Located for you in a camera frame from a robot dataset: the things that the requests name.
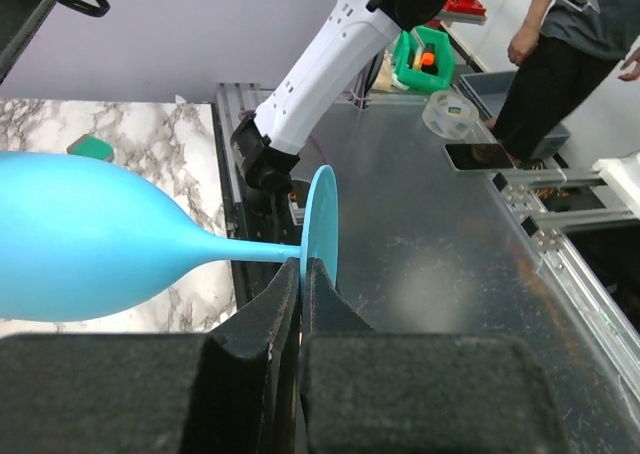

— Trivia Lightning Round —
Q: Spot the grey plastic tray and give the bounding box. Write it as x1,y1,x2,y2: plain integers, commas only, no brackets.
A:
457,71,570,160

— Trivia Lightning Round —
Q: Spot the clear tape roll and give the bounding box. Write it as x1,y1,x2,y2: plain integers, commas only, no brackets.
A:
422,90,479,140

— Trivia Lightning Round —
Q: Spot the aluminium frame rail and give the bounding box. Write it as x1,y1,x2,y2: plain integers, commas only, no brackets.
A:
492,169,639,395

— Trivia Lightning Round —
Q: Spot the blue wine glass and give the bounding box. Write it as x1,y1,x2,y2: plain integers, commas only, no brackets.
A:
1,151,339,322

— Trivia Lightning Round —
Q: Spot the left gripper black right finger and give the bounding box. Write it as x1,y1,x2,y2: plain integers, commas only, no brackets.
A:
299,259,570,453

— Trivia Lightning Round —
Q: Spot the black smartphone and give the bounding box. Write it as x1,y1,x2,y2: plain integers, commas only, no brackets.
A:
445,143,515,171

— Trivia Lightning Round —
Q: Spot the teal green cube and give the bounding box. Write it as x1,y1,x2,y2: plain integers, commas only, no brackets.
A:
66,134,115,162

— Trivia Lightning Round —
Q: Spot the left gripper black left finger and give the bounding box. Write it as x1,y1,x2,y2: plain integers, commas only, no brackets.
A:
1,259,300,453

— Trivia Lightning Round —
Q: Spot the green storage bin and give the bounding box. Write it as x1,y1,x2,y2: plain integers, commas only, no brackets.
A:
393,26,455,93

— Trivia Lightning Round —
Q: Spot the person in dark clothes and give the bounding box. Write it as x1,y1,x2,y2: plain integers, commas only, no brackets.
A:
487,0,639,163

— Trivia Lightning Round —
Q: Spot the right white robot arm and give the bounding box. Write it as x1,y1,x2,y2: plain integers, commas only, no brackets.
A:
231,0,448,196

